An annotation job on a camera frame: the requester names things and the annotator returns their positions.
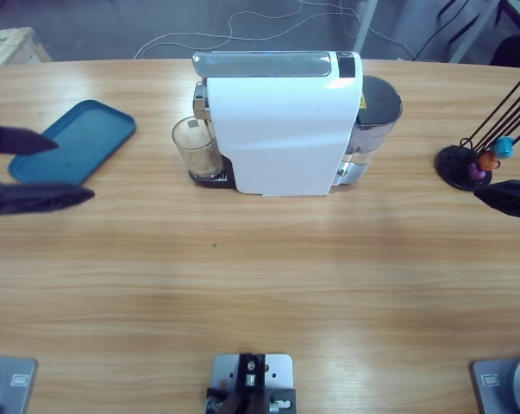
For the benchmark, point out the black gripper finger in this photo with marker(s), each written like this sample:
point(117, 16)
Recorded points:
point(514, 198)

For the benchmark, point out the clear glass cup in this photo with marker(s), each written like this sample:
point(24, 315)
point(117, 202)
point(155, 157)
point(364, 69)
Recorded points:
point(197, 151)

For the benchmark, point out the silver coffee machine lever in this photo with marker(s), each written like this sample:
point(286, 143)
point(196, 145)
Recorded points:
point(264, 67)

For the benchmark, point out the turquoise coffee capsule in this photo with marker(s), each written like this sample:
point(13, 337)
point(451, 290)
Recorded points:
point(503, 148)

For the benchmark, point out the orange coffee capsule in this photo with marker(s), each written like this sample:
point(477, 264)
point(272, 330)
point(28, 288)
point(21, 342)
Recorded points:
point(487, 161)

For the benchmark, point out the purple coffee capsule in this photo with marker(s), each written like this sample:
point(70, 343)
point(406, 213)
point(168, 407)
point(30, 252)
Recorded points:
point(475, 172)

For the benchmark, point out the white capsule coffee machine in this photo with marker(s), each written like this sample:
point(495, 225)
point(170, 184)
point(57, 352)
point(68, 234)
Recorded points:
point(281, 129)

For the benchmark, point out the blue rectangular plastic tray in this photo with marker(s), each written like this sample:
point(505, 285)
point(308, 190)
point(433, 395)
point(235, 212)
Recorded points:
point(83, 138)

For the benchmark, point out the black capsule holder with rods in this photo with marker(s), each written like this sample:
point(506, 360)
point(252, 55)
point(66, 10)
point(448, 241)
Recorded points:
point(451, 161)

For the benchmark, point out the black chair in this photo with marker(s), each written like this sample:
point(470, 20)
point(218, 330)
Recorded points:
point(516, 54)

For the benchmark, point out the light wooden crate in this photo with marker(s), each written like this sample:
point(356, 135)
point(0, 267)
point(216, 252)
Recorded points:
point(9, 47)

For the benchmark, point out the clear water tank black lid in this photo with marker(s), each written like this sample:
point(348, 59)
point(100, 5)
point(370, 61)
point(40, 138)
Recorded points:
point(378, 108)

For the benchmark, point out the black metal grid drip tray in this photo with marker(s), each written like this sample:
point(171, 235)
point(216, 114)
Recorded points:
point(227, 177)

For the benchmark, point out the white slanted metal post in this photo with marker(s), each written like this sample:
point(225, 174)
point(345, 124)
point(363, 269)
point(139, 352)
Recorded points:
point(473, 34)

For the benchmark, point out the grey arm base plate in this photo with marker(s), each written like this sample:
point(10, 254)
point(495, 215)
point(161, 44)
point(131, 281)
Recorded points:
point(14, 388)
point(501, 388)

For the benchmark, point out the white upright metal post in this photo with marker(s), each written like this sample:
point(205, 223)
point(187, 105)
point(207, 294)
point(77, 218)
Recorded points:
point(365, 26)

